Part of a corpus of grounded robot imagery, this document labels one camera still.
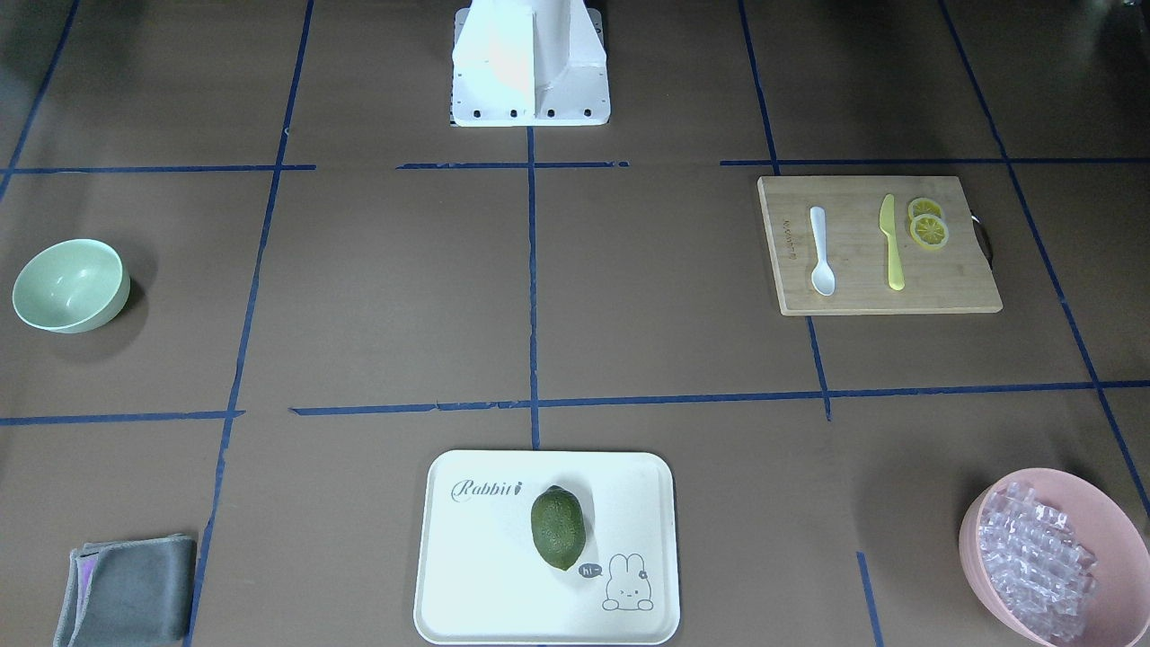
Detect white rabbit tray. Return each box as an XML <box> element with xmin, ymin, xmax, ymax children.
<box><xmin>413</xmin><ymin>449</ymin><xmax>681</xmax><ymax>646</ymax></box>

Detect yellow plastic knife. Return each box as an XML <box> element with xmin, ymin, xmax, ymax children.
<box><xmin>879</xmin><ymin>193</ymin><xmax>906</xmax><ymax>291</ymax></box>

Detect light green bowl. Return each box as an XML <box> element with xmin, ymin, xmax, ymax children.
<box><xmin>12</xmin><ymin>239</ymin><xmax>130</xmax><ymax>334</ymax></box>

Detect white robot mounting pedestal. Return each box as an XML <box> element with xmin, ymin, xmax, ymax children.
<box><xmin>449</xmin><ymin>1</ymin><xmax>612</xmax><ymax>128</ymax></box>

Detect pink bowl with ice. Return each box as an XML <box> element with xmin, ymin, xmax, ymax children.
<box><xmin>958</xmin><ymin>468</ymin><xmax>1149</xmax><ymax>646</ymax></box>

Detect white plastic spoon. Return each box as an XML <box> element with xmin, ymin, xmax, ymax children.
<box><xmin>808</xmin><ymin>206</ymin><xmax>836</xmax><ymax>296</ymax></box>

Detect green avocado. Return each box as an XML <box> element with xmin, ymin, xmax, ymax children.
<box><xmin>530</xmin><ymin>484</ymin><xmax>587</xmax><ymax>571</ymax></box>

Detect upper lemon slice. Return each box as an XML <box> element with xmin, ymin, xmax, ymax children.
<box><xmin>907</xmin><ymin>197</ymin><xmax>946</xmax><ymax>221</ymax></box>

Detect grey folded cloth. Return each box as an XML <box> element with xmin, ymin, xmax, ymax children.
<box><xmin>53</xmin><ymin>534</ymin><xmax>197</xmax><ymax>646</ymax></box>

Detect bamboo cutting board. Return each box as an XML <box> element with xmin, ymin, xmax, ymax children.
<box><xmin>758</xmin><ymin>175</ymin><xmax>1003</xmax><ymax>316</ymax></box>

